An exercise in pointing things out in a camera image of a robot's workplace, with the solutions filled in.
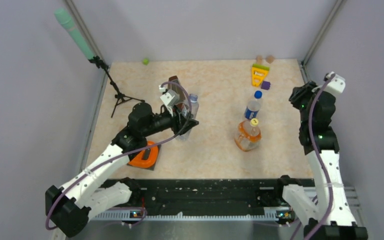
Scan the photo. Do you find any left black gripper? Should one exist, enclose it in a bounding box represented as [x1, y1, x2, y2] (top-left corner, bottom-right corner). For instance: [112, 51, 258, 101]
[142, 105, 199, 137]

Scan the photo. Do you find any clear small water bottle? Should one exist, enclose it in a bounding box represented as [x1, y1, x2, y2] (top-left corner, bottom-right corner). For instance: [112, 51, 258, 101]
[176, 93, 200, 141]

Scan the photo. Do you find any orange juice bottle yellow cap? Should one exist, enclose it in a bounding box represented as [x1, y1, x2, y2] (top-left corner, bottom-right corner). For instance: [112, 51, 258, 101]
[234, 118, 262, 152]

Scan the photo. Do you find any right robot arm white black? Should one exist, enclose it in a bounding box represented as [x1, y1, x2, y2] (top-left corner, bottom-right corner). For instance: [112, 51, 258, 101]
[273, 77, 369, 240]

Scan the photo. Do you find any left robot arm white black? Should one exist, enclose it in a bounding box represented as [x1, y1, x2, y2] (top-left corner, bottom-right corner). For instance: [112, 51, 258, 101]
[45, 102, 199, 238]

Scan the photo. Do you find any blue cap labelled bottle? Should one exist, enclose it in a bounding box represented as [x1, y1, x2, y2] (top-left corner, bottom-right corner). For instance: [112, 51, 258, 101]
[244, 90, 263, 120]

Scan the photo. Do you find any purple cube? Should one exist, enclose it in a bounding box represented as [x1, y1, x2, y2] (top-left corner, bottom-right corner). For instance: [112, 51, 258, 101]
[260, 80, 271, 91]

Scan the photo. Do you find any brown wooden metronome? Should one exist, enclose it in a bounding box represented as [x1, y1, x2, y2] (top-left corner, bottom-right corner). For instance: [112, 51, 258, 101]
[168, 75, 188, 115]

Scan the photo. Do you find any yellow triangular toy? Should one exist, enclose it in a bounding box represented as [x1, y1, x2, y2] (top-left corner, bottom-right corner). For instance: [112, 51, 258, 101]
[251, 63, 270, 87]

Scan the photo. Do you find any tan wooden block right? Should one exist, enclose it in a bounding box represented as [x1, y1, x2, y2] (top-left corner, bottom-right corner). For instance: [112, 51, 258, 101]
[265, 55, 276, 64]

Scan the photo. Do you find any tan wooden block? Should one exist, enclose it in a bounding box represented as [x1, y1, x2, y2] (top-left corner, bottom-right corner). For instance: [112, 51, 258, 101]
[255, 55, 264, 65]
[265, 55, 276, 64]

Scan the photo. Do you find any dark grey square mat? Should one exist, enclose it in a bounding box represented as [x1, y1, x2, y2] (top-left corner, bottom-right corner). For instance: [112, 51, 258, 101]
[129, 143, 162, 172]

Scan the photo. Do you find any orange tape dispenser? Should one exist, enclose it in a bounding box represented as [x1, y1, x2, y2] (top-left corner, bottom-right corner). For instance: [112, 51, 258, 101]
[128, 140, 159, 169]

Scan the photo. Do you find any tan wooden block left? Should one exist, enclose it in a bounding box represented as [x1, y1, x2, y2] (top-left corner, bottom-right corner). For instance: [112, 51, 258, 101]
[255, 55, 264, 65]

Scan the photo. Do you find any small green cube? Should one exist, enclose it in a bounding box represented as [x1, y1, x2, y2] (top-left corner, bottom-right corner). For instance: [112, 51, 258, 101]
[142, 58, 150, 66]

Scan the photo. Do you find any black tripod microphone stand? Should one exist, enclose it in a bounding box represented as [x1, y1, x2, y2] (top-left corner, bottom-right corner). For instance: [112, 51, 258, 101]
[88, 56, 145, 118]

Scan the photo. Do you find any mint green microphone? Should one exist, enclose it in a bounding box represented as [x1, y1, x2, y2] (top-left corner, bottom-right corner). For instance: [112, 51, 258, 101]
[54, 8, 95, 62]

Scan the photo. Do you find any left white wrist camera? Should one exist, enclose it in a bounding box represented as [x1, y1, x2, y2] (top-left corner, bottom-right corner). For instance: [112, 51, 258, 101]
[158, 85, 180, 117]

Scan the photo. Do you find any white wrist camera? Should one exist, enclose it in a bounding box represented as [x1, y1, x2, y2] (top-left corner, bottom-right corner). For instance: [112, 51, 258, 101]
[323, 71, 346, 97]
[158, 85, 180, 117]

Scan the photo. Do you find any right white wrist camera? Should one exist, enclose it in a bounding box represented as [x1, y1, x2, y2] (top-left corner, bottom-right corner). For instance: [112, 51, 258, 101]
[323, 71, 346, 97]

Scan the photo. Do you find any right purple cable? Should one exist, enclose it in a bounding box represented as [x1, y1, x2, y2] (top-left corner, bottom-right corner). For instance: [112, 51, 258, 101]
[289, 73, 337, 240]

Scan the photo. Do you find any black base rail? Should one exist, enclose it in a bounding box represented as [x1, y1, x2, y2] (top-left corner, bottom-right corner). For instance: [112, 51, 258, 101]
[117, 178, 287, 217]

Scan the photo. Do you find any grey toothed cable tray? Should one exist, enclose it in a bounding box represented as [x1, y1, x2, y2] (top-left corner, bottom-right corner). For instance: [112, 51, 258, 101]
[92, 206, 291, 222]

